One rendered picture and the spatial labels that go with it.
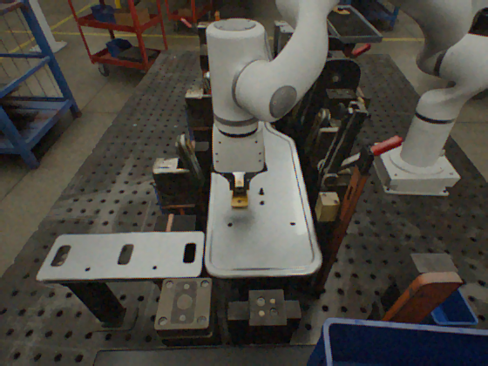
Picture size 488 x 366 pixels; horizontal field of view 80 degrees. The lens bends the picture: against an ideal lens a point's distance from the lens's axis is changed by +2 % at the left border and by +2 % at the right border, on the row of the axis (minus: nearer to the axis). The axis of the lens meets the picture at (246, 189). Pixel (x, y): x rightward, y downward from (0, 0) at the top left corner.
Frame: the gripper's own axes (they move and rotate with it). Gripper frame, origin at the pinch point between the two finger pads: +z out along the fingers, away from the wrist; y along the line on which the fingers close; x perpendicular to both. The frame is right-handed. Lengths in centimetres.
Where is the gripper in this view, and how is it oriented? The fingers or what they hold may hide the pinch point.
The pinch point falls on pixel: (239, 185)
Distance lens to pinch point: 63.4
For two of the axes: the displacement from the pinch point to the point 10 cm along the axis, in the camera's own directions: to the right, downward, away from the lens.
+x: 0.2, 7.1, -7.1
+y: -10.0, 0.2, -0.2
